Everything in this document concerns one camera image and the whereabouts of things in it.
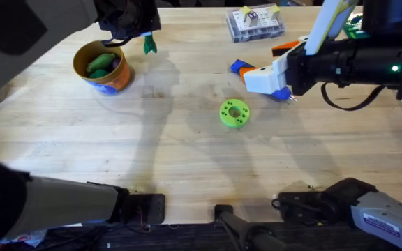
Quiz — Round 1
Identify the clear box with blocks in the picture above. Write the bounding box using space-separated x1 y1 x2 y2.
225 3 286 44

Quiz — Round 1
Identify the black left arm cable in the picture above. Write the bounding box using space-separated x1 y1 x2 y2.
100 36 133 48

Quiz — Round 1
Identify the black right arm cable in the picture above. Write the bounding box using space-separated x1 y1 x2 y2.
320 82 387 112

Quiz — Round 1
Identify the green board with blocks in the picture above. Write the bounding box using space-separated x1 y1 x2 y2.
342 13 371 40

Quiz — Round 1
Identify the right wrist upright plate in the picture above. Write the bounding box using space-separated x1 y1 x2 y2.
304 0 359 56

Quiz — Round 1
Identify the white crumpled wrapper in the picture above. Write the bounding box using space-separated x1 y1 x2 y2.
0 228 48 248

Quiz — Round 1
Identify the black pole mount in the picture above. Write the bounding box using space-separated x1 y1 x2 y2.
214 204 315 251

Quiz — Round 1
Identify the black rail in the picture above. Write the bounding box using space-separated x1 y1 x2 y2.
40 222 362 251

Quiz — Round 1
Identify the green disc with holes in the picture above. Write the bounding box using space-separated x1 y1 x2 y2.
218 98 251 129

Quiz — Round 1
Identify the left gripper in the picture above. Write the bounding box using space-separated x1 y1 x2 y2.
94 0 162 40

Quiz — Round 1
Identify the orange tub with toys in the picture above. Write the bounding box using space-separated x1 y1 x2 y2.
72 40 133 96

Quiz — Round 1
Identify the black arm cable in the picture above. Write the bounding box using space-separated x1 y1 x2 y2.
320 82 387 112
100 36 133 48

